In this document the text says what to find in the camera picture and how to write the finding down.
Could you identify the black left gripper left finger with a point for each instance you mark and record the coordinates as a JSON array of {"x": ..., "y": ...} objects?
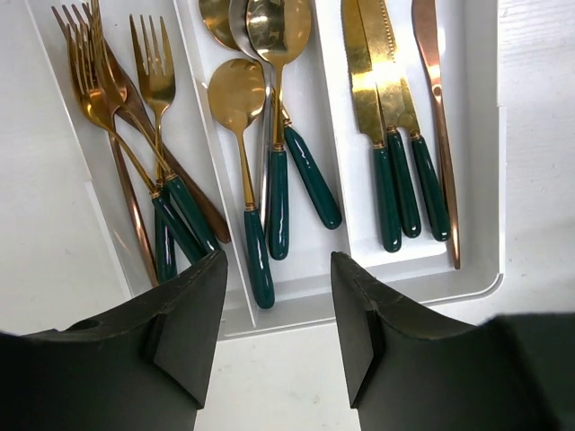
[{"x": 143, "y": 365}]

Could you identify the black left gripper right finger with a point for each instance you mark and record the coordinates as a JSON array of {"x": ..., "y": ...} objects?
[{"x": 408, "y": 367}]

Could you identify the gold knife green handle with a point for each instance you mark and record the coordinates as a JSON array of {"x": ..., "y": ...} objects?
[
  {"x": 427, "y": 179},
  {"x": 372, "y": 21},
  {"x": 368, "y": 117}
]

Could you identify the gold fork green handle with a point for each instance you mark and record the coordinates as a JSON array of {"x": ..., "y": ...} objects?
[
  {"x": 180, "y": 211},
  {"x": 156, "y": 78}
]

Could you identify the gold spoon green handle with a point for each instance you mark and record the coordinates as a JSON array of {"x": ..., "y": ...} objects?
[
  {"x": 236, "y": 96},
  {"x": 226, "y": 20},
  {"x": 279, "y": 32}
]

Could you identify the copper knife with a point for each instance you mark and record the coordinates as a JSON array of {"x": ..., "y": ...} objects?
[{"x": 425, "y": 27}]

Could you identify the copper fork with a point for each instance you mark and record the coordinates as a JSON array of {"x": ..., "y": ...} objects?
[
  {"x": 144, "y": 109},
  {"x": 134, "y": 212}
]

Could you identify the silver spoon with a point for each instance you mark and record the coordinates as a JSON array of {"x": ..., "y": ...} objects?
[{"x": 265, "y": 134}]

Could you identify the white cutlery tray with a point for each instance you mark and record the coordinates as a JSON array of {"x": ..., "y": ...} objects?
[{"x": 318, "y": 96}]

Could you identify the copper fork in tray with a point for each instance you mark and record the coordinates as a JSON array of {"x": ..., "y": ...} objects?
[{"x": 144, "y": 109}]

